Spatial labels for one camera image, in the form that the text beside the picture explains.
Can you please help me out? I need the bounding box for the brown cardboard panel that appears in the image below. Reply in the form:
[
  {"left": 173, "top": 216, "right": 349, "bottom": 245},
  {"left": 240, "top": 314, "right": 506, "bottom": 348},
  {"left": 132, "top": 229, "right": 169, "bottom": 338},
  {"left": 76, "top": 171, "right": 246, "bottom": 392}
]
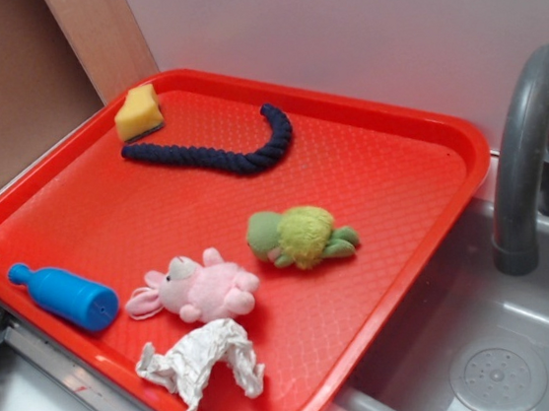
[{"left": 0, "top": 0, "right": 103, "bottom": 189}]

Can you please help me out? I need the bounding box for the wooden board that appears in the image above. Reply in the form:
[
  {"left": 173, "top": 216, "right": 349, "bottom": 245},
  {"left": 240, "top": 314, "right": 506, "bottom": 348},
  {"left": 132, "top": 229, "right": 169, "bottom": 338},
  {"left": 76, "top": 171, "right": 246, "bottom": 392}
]
[{"left": 44, "top": 0, "right": 159, "bottom": 103}]

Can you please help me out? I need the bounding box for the yellow sponge with green pad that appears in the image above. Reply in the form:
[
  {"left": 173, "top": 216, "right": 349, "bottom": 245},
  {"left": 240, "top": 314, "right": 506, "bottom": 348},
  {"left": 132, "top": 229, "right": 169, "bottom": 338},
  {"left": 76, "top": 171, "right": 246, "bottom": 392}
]
[{"left": 114, "top": 84, "right": 165, "bottom": 143}]

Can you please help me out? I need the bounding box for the crumpled white paper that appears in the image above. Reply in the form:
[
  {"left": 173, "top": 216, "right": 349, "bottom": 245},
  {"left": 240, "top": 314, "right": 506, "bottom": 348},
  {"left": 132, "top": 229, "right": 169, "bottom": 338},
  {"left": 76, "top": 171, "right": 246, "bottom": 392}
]
[{"left": 135, "top": 318, "right": 265, "bottom": 411}]

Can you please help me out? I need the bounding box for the grey plastic sink basin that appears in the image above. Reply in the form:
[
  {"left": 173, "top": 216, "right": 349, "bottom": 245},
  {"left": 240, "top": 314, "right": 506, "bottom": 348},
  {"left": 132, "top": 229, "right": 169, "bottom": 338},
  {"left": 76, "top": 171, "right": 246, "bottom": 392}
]
[{"left": 336, "top": 201, "right": 549, "bottom": 411}]

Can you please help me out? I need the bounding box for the pink plush bunny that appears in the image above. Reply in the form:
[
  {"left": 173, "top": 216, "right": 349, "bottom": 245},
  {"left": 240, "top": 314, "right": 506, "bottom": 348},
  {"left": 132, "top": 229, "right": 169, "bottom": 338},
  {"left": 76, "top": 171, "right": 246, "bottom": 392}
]
[{"left": 125, "top": 247, "right": 259, "bottom": 323}]

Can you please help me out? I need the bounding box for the grey toy faucet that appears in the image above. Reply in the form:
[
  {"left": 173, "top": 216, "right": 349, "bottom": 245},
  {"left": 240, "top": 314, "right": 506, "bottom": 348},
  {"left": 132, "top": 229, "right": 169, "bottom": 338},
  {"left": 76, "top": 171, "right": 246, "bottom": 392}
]
[{"left": 492, "top": 44, "right": 549, "bottom": 276}]

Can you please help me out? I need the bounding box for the dark blue twisted rope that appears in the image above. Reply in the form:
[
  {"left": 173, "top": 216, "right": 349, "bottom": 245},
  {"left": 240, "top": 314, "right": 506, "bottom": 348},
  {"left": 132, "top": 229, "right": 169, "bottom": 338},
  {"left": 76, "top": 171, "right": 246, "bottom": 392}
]
[{"left": 117, "top": 100, "right": 298, "bottom": 190}]

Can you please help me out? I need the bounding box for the red plastic tray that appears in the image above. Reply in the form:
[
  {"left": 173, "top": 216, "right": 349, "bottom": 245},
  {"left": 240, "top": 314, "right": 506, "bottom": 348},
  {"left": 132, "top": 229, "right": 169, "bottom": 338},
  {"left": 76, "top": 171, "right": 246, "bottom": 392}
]
[{"left": 0, "top": 70, "right": 490, "bottom": 411}]

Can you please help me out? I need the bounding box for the green plush turtle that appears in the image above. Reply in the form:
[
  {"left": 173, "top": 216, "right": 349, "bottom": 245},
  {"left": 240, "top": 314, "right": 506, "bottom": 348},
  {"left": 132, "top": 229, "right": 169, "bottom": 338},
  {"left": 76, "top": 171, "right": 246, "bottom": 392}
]
[{"left": 246, "top": 206, "right": 360, "bottom": 270}]

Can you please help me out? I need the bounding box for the blue plastic toy bottle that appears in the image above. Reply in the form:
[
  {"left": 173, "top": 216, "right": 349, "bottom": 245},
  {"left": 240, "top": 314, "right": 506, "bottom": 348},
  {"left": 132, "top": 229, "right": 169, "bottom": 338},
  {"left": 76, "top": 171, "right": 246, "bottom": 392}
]
[{"left": 8, "top": 263, "right": 119, "bottom": 332}]

